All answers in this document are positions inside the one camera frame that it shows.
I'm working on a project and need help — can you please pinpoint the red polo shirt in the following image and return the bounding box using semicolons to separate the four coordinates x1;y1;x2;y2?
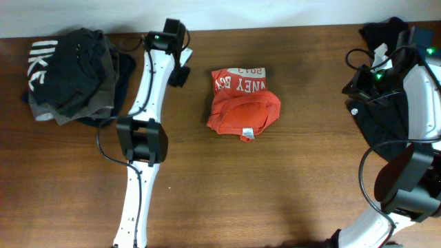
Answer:
207;68;281;142

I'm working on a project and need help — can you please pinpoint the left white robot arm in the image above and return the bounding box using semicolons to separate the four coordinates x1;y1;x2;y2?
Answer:
113;19;192;248

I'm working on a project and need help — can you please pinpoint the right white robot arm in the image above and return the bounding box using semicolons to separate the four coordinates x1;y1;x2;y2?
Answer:
325;27;440;247

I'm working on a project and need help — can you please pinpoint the black garment at right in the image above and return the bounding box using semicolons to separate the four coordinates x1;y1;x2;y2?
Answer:
345;17;409;146

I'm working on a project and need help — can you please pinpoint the navy folded shirt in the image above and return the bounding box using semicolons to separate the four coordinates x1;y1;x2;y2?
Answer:
76;53;136;127

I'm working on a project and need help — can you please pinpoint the grey folded shirt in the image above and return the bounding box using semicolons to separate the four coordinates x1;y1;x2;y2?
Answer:
28;34;121;126

